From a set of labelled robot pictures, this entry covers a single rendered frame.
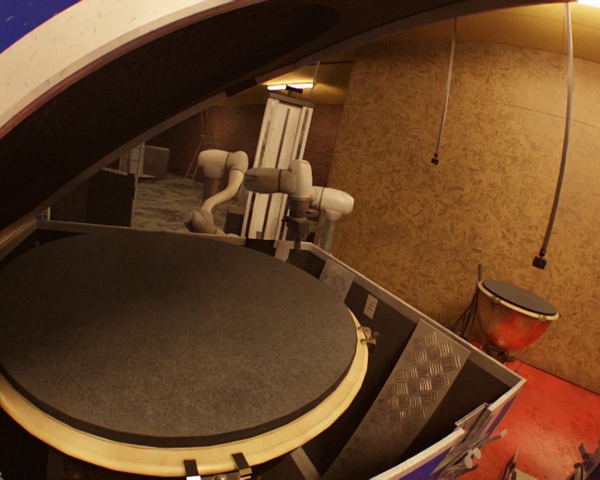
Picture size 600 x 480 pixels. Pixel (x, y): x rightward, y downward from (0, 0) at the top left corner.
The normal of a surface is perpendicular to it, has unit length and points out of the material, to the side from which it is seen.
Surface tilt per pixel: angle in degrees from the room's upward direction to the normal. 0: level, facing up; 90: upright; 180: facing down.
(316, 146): 90
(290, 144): 90
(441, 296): 90
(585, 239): 90
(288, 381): 0
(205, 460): 13
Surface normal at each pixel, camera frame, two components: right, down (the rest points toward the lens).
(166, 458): 0.29, -0.86
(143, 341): 0.21, -0.95
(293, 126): 0.26, 0.27
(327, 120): -0.66, 0.03
